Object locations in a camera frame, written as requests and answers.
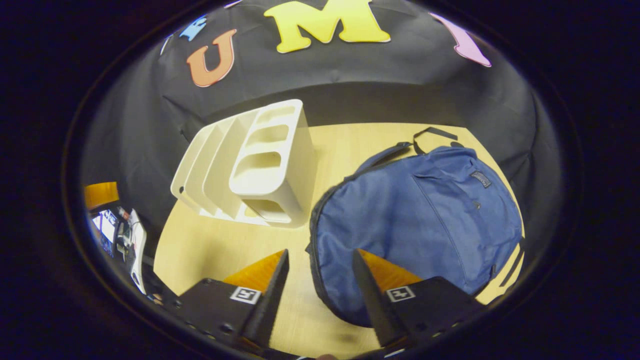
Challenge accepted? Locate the white bookshelf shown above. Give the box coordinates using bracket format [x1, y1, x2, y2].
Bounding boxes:
[169, 98, 319, 229]

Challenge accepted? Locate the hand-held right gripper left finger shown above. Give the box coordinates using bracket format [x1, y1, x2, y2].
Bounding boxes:
[174, 249, 291, 351]

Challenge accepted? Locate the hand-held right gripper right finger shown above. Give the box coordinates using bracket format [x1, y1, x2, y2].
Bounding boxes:
[351, 249, 487, 349]

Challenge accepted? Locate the black backdrop cloth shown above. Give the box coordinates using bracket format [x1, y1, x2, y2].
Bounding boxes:
[80, 0, 566, 261]

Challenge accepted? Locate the blue schoolbag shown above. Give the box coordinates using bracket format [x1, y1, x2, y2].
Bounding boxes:
[305, 126, 526, 329]

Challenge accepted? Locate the lit screen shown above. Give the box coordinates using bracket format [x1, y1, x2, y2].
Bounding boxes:
[92, 209, 117, 257]

